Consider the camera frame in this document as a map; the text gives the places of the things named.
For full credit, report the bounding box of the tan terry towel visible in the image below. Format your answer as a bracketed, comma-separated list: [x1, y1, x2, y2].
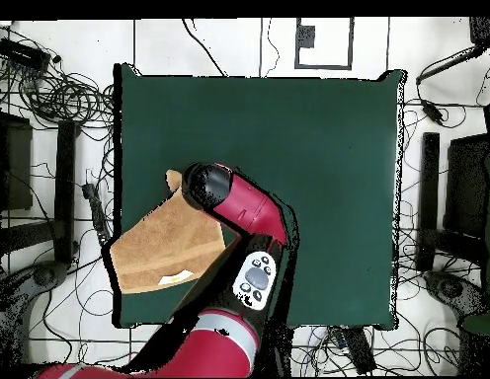
[109, 169, 226, 295]

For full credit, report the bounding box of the black network switch box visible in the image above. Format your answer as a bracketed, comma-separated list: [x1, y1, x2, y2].
[0, 37, 51, 72]

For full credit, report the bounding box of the black wheeled stand leg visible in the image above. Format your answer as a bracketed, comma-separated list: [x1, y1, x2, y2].
[423, 269, 490, 321]
[0, 260, 70, 378]

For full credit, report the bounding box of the black power adapter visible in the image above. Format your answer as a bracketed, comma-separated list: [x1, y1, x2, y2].
[420, 98, 447, 125]

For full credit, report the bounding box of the black cable tangle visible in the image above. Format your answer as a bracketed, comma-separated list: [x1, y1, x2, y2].
[0, 58, 116, 131]

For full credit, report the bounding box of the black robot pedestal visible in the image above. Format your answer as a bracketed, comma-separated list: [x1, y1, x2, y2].
[264, 326, 294, 377]

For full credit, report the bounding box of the black rod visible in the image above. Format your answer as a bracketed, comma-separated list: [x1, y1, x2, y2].
[415, 43, 487, 86]

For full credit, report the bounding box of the black power strip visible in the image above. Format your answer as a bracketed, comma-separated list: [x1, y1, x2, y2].
[81, 182, 113, 249]
[339, 326, 377, 375]

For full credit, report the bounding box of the black metal stand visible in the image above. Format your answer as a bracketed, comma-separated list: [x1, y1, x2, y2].
[0, 88, 81, 266]
[415, 131, 490, 273]

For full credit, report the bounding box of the dark green table cloth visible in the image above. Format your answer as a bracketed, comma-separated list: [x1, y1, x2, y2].
[112, 62, 408, 331]

